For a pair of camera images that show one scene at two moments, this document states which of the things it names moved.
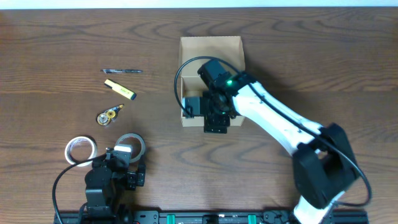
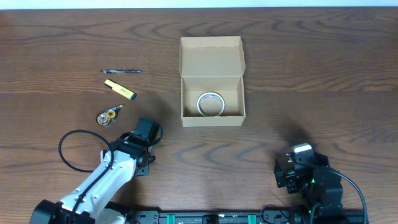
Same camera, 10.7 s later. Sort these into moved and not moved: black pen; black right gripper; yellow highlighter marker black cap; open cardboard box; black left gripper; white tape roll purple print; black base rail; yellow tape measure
Moved: black right gripper; black left gripper; white tape roll purple print
Not moved: black base rail; open cardboard box; yellow tape measure; black pen; yellow highlighter marker black cap
